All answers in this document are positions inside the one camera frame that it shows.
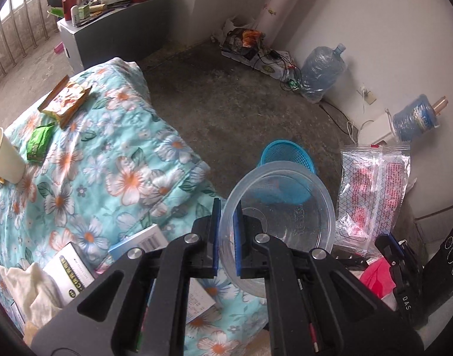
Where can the blue mesh waste basket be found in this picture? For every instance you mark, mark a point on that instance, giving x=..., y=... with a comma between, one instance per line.
x=282, y=154

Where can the large blue water jug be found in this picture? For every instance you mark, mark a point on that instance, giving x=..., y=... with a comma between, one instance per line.
x=321, y=72

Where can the clear zip bag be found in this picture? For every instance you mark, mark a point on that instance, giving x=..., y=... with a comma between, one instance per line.
x=395, y=185
x=360, y=193

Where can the blue twine spool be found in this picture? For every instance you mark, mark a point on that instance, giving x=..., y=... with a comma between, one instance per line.
x=414, y=118

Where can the metal window railing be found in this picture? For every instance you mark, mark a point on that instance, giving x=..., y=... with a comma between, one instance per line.
x=15, y=37

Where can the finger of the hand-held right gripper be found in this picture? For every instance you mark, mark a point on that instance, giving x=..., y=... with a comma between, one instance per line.
x=391, y=252

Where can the green snack packet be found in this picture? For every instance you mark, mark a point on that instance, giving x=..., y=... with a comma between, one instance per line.
x=40, y=142

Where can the white box green label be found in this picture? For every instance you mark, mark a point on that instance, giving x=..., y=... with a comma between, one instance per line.
x=68, y=270

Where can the black snack bag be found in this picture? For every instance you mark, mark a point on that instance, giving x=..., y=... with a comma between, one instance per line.
x=241, y=42

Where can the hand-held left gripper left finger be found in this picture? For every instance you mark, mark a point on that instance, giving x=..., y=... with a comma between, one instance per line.
x=215, y=237

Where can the wall socket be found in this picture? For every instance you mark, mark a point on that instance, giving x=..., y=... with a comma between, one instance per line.
x=368, y=96

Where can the grey cabinet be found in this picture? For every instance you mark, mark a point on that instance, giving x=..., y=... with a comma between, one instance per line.
x=115, y=33

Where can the yellow snack packet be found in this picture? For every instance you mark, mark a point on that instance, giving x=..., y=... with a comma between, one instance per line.
x=65, y=100

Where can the white paper slip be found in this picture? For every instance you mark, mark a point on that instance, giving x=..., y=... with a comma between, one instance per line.
x=198, y=300

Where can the crumpled white tissue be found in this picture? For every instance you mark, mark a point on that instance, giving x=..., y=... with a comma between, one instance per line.
x=33, y=289

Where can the cream paper cup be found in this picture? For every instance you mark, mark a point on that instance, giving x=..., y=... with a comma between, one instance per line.
x=4, y=155

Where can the blue and white carton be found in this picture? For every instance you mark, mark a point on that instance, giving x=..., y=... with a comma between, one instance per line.
x=141, y=241

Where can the clear plastic bowl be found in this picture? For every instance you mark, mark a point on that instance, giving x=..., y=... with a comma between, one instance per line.
x=286, y=200

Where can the red thermos bottle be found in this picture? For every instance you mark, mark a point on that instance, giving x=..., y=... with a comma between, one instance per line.
x=68, y=5

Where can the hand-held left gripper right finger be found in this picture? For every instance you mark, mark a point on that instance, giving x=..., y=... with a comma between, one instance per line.
x=237, y=241

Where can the floral quilted blanket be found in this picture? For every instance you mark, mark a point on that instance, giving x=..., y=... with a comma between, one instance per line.
x=130, y=148

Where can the pink printed rolled mat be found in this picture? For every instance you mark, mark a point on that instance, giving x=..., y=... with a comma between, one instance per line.
x=286, y=3

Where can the pink plastic bag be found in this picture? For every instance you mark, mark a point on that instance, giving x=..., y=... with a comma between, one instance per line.
x=376, y=276

